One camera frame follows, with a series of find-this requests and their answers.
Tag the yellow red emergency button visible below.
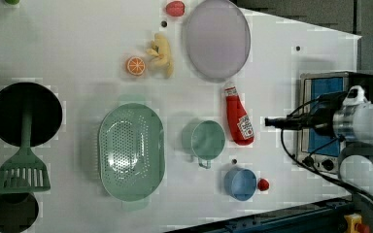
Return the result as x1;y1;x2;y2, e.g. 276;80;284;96
344;214;371;233

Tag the black toaster oven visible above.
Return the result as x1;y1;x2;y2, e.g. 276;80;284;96
296;72;373;174

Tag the grey round plate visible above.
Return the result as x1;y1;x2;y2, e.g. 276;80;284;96
186;0;251;81

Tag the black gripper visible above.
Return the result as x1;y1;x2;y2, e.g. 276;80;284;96
264;91;347;136

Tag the black cylindrical container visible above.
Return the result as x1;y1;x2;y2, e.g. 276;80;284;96
0;193;39;233

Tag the green plastic mug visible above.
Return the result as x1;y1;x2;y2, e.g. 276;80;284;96
182;119;226;169

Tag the blue plastic cup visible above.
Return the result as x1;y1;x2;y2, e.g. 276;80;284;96
223;167;257;201

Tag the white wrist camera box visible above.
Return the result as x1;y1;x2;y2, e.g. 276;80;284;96
343;85;368;106

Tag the green slotted spatula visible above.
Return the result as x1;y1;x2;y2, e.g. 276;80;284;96
0;106;51;194

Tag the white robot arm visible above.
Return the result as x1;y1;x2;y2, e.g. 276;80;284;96
264;91;373;200

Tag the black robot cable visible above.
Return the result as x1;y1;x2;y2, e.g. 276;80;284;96
280;96;373;215

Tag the red ladybug toy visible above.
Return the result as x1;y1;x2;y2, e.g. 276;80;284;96
257;179;270;191

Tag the yellow plush peeled banana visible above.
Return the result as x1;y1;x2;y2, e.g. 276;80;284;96
146;33;174;78

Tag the black round pan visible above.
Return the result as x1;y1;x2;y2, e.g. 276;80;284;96
0;83;63;147

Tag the green cylinder toy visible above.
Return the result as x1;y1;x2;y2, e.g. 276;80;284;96
5;0;20;5

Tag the red plush ketchup bottle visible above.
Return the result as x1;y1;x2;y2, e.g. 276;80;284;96
224;83;254;146

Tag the orange slice toy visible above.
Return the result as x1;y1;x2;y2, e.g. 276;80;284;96
125;56;146;76

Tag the red toy strawberry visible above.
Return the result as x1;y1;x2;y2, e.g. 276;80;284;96
165;1;186;17

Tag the green oval strainer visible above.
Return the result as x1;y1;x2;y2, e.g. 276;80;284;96
98;95;165;212

